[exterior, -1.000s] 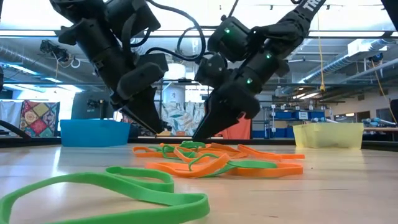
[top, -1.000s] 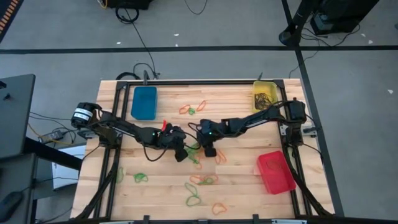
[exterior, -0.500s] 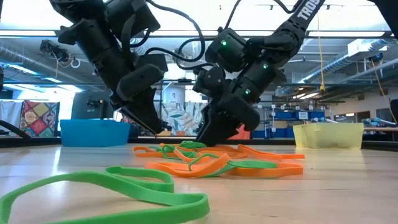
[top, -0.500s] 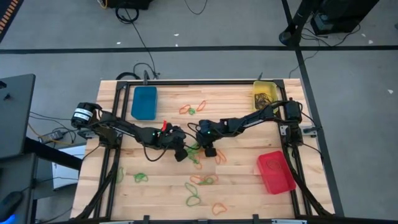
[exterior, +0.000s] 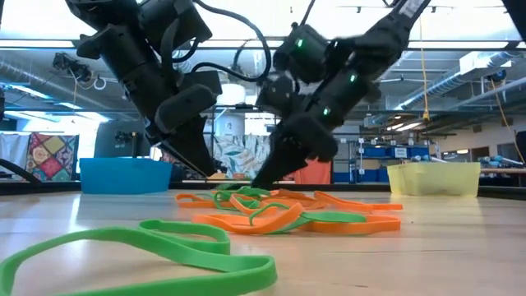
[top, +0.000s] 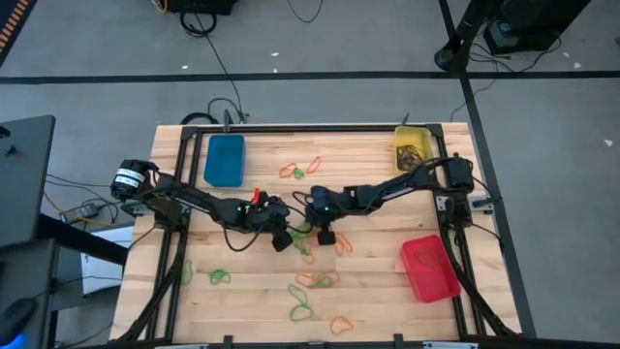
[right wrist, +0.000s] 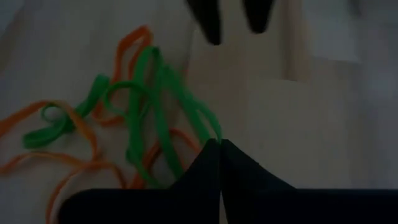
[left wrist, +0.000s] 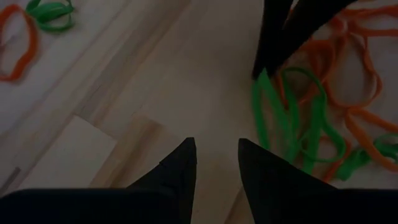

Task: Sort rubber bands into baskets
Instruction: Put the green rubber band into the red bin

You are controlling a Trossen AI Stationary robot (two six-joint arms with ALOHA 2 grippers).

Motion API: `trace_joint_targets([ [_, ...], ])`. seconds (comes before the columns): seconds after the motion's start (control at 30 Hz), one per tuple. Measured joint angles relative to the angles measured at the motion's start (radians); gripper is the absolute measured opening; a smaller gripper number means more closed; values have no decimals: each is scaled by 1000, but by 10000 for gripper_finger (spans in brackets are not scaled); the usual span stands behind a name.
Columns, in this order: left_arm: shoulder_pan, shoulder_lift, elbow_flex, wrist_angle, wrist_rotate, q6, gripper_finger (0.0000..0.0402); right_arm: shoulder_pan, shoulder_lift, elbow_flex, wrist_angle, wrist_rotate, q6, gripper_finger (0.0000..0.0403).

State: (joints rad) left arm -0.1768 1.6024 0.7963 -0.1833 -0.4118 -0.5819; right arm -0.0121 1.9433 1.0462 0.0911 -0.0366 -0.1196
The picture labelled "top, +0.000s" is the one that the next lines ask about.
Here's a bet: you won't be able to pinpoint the blue plastic basket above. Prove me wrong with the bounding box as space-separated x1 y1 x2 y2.
202 134 247 189

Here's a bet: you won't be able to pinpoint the dark brown rubber band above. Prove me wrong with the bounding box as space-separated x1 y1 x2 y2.
404 144 428 166
395 143 418 164
396 154 422 173

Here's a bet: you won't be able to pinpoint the yellow plastic basket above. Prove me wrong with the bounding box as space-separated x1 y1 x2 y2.
392 125 435 179

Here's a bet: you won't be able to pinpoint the black floor tape strip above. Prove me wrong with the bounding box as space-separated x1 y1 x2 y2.
0 71 620 86
438 0 538 339

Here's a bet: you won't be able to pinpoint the red plastic basket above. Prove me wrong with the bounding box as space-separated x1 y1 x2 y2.
399 235 463 304

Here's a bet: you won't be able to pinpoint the white box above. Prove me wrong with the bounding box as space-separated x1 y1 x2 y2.
79 226 136 297

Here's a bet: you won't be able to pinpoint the black power adapter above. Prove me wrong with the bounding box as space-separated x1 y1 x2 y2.
60 202 102 225

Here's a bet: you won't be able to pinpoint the black desk crossbar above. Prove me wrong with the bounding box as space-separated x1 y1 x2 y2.
36 212 130 267

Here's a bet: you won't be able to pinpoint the black pole stand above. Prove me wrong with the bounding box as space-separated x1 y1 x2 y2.
433 0 503 74

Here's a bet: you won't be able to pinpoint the black floor box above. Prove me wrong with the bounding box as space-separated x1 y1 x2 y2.
164 0 241 16

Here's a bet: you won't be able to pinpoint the grey desk top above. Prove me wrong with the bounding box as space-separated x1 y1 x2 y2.
0 114 56 248

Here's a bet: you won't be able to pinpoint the black computer mouse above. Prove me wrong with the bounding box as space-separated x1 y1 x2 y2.
0 297 39 346

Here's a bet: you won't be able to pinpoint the black equipment case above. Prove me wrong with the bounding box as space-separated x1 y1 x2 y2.
482 0 593 56

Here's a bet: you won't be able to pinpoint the black mat orange stripes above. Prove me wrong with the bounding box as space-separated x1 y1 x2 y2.
0 0 39 68

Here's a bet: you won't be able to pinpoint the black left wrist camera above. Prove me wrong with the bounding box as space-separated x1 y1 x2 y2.
271 230 295 253

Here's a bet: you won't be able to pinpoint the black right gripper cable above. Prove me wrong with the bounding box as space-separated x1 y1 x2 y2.
290 190 314 232

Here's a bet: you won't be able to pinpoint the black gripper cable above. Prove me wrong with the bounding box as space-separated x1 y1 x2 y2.
220 220 272 253
290 190 314 232

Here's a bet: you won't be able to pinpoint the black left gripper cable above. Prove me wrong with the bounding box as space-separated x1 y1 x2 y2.
220 220 272 253

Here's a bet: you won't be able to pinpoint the black cable with plug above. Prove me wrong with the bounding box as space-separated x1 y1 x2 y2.
206 97 251 132

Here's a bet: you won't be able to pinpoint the coiled black cable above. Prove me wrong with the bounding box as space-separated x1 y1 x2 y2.
179 111 220 126
178 8 218 39

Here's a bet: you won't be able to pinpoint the long black floor cable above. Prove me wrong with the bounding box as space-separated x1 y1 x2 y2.
196 12 249 125

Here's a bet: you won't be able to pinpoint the black cable loop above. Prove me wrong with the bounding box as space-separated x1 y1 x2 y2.
285 0 325 24

